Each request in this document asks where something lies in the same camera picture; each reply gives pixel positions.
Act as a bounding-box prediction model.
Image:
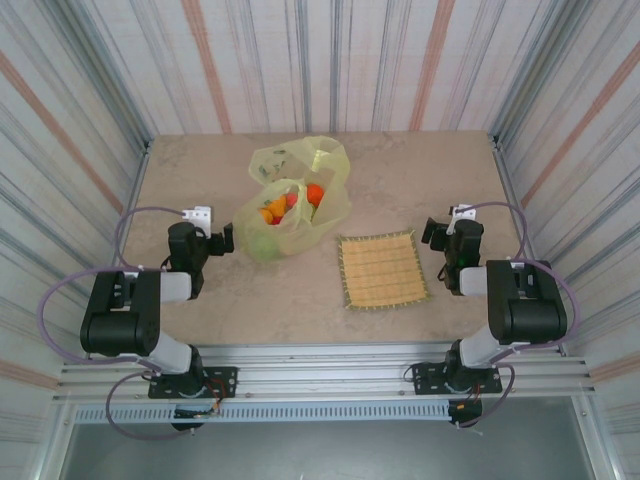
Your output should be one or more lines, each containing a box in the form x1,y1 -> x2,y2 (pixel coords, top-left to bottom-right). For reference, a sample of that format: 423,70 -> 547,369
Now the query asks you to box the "woven bamboo mat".
335,228 -> 432,312

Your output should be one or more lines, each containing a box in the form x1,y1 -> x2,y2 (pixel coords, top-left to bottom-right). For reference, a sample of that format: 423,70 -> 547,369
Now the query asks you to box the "slotted grey cable duct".
72,402 -> 454,425

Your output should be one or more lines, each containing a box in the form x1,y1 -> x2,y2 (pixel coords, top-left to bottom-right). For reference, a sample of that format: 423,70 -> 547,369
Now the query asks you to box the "yellow-green printed plastic bag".
233,134 -> 352,265

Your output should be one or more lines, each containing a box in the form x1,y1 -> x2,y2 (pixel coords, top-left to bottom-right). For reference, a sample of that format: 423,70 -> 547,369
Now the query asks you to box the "aluminium side rail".
489,132 -> 569,359

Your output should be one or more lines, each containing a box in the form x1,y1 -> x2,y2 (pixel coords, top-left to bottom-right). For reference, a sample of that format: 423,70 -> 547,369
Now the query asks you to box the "green fruit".
248,232 -> 280,262

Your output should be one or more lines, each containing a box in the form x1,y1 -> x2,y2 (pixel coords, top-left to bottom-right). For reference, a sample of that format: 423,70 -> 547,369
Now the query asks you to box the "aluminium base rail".
52,342 -> 599,405

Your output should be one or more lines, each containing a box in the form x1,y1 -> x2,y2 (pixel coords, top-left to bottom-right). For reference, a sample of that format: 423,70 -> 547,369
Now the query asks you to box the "orange fruit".
258,194 -> 289,226

